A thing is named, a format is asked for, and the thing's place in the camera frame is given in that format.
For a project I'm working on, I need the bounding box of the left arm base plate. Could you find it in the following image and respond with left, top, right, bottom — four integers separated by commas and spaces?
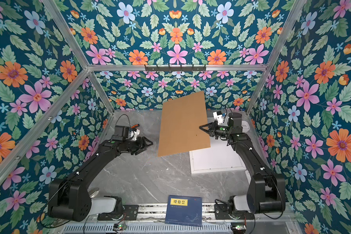
97, 204, 139, 221

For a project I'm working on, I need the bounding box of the small circuit board left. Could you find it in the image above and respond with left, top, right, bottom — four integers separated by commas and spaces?
113, 223, 127, 232

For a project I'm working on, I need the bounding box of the small circuit board right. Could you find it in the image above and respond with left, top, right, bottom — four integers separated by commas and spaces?
231, 224, 247, 234

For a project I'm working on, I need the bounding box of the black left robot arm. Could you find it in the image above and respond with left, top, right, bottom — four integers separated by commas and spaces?
47, 126, 153, 222

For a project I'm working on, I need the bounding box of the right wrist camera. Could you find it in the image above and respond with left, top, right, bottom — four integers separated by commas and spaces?
213, 111, 226, 125

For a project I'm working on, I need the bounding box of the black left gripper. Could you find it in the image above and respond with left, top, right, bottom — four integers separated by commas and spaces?
121, 135, 154, 155

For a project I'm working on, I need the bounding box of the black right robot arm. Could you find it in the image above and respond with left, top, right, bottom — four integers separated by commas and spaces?
199, 111, 286, 215

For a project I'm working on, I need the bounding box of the small circuit board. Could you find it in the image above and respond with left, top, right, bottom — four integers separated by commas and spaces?
113, 223, 127, 232
231, 224, 247, 234

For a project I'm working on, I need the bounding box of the black hook rail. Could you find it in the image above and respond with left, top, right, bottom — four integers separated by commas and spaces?
144, 65, 207, 72

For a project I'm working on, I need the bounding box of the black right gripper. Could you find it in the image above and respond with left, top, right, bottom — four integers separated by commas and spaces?
200, 122, 232, 139

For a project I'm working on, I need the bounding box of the white round device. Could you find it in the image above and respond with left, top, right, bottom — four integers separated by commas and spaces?
241, 121, 250, 133

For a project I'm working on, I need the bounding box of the brown frame backing board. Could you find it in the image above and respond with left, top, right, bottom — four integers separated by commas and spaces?
158, 91, 211, 157

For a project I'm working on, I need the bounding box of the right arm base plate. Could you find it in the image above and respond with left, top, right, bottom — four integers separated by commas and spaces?
214, 201, 255, 221

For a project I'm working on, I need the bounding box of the blue booklet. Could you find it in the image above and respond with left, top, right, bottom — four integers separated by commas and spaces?
165, 195, 202, 227

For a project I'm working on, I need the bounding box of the white picture frame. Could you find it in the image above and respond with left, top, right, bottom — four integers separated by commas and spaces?
189, 140, 248, 175

